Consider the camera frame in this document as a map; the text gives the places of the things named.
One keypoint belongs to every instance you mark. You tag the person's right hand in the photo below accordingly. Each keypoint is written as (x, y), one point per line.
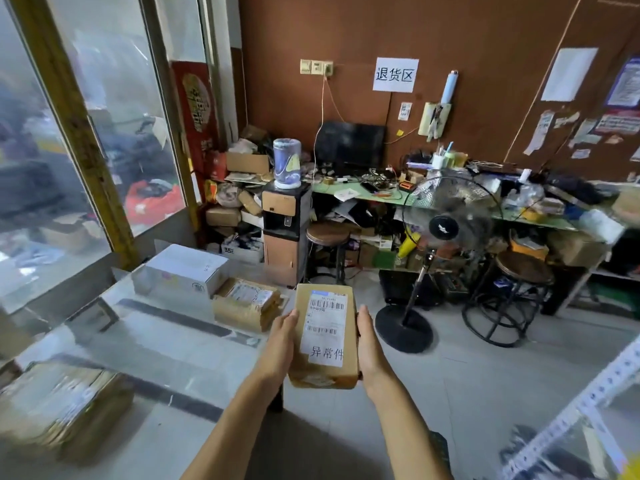
(372, 359)

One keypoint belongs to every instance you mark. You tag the person's left hand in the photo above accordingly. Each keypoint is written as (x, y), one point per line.
(277, 349)

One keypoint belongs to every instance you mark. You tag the small taped cardboard parcel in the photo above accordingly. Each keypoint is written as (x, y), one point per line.
(245, 302)

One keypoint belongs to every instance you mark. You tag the clear acrylic divider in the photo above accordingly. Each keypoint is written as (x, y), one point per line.
(150, 389)
(175, 317)

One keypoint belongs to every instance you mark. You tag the white box parcel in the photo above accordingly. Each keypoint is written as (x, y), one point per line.
(180, 267)

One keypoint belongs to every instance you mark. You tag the brown cardboard sign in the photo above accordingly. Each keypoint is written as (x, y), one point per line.
(95, 314)

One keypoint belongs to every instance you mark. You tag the brown parcel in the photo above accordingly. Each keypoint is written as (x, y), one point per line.
(65, 404)

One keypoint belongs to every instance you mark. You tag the person's right forearm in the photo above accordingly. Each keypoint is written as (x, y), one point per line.
(410, 434)

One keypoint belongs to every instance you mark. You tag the person's left forearm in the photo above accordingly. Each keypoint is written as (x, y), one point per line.
(230, 434)

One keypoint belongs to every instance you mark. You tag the black standing fan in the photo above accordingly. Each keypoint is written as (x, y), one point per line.
(405, 329)

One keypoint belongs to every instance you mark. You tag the black white shoe box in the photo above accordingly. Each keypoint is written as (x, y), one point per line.
(242, 252)

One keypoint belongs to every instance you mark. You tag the small water dispenser cabinet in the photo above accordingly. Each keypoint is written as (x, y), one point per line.
(282, 234)

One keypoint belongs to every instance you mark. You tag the yellow plastic bottle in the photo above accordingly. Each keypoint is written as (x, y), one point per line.
(407, 244)

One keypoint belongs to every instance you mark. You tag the round brown stool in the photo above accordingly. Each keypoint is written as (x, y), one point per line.
(327, 234)

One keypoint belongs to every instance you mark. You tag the plain cardboard box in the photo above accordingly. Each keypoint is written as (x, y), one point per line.
(222, 216)

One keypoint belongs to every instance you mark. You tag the cluttered green desk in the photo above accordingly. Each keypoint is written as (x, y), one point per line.
(360, 189)

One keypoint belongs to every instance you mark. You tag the open cardboard box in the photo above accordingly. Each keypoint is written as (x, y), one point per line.
(247, 162)

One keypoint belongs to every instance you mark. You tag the red cloth heap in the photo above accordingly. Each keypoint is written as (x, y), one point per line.
(150, 202)

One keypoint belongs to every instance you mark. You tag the black monitor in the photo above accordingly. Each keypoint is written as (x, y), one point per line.
(350, 144)

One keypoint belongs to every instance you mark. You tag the tall red box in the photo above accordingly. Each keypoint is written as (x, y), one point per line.
(197, 109)

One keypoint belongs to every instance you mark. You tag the white paper sheet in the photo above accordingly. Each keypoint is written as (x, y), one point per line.
(569, 74)

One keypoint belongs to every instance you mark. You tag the white wall tool holder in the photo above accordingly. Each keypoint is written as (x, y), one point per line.
(435, 119)

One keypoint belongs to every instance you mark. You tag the beige wall socket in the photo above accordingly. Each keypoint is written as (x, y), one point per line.
(316, 67)

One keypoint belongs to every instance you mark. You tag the white paper wall notice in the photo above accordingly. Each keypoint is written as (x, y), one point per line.
(395, 74)

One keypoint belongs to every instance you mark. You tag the glass storefront with taped frame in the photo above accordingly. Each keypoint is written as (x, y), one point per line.
(65, 119)

